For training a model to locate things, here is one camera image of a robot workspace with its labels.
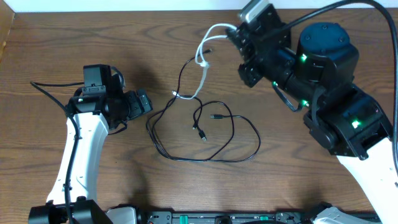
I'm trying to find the black micro USB cable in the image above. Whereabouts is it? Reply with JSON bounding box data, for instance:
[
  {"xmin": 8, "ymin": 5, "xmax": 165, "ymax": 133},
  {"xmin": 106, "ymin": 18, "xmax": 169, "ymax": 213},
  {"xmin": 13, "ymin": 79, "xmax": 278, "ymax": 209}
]
[{"xmin": 149, "ymin": 48, "xmax": 237, "ymax": 162}]

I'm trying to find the white USB cable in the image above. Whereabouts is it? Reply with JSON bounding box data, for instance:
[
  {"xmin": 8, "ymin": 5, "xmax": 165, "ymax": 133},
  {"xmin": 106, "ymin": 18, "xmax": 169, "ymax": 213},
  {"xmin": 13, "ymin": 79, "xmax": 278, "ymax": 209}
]
[{"xmin": 172, "ymin": 23, "xmax": 239, "ymax": 101}]

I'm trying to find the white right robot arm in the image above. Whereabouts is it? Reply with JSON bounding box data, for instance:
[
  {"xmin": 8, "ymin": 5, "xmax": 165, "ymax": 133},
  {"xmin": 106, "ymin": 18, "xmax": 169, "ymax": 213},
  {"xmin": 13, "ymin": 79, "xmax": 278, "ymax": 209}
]
[{"xmin": 226, "ymin": 1, "xmax": 397, "ymax": 223}]

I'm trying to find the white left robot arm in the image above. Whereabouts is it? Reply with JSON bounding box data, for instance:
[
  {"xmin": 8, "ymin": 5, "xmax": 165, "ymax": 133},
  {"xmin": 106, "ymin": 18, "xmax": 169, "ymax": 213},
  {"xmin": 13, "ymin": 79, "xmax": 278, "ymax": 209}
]
[{"xmin": 28, "ymin": 64, "xmax": 153, "ymax": 223}]

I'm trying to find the black mounting rail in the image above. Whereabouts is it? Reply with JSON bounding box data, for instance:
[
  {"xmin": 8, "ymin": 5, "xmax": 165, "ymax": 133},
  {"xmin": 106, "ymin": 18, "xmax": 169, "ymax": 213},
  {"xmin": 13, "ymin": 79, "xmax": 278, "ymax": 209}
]
[{"xmin": 105, "ymin": 202, "xmax": 382, "ymax": 224}]

